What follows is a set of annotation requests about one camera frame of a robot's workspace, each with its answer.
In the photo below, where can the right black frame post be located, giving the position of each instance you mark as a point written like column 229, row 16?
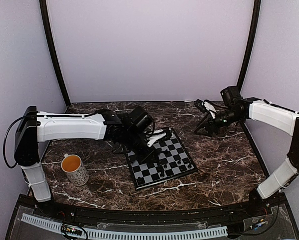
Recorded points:
column 250, row 43

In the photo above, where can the black frame post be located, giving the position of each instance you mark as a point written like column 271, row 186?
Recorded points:
column 52, row 51
column 250, row 43

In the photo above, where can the left black frame post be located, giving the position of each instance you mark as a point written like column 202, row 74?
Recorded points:
column 52, row 51

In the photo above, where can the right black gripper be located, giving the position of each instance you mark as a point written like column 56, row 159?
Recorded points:
column 209, row 125

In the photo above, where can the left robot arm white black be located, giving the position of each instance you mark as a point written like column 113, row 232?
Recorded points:
column 128, row 129

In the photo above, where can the black knight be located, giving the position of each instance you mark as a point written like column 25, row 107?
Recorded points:
column 183, row 168

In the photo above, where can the black piece edge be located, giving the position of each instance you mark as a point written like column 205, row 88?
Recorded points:
column 139, row 180

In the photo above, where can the black grey chess board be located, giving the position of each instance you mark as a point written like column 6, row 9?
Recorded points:
column 173, row 155

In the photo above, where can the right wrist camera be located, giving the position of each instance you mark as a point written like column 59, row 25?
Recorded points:
column 205, row 107

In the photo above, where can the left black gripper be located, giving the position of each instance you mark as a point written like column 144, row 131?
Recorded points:
column 146, row 157

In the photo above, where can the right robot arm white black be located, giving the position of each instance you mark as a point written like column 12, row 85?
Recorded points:
column 274, row 128

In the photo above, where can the white slotted cable duct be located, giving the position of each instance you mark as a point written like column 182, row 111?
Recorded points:
column 122, row 232

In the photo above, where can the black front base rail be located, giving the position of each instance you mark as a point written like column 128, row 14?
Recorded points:
column 231, row 215

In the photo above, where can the patterned mug with yellow interior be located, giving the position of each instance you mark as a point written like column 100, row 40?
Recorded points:
column 73, row 166

